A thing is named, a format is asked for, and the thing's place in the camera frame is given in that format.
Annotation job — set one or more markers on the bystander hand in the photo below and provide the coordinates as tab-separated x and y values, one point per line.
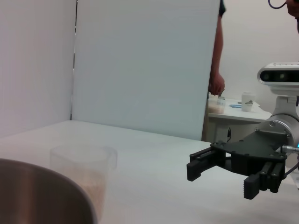
217	82

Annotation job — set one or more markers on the flat blue item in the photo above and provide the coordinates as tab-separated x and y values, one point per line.
235	106

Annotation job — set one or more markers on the dark shirt sleeve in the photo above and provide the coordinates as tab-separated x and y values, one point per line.
222	8

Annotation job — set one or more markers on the clear plastic measuring cup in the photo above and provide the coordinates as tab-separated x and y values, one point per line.
81	154

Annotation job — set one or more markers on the plastic tub of rice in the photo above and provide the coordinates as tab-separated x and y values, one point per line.
215	107

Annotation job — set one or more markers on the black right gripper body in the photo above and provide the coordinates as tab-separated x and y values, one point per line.
257	149

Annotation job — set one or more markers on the white paper cup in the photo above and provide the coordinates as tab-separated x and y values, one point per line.
248	102

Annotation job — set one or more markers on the white backdrop board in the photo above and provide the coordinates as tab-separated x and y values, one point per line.
144	70
35	58

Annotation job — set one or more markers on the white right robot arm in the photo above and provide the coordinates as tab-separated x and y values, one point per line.
282	116

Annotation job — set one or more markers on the small clear plastic cup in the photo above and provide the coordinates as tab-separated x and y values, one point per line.
221	100

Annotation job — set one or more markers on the stainless steel mixing bowl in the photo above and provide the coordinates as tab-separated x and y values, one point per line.
35	193

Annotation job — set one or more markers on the white side table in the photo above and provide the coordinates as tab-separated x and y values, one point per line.
236	116

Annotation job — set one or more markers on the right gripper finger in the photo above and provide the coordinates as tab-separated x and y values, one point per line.
271	177
198	165

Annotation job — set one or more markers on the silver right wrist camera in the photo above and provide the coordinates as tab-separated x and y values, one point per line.
278	74

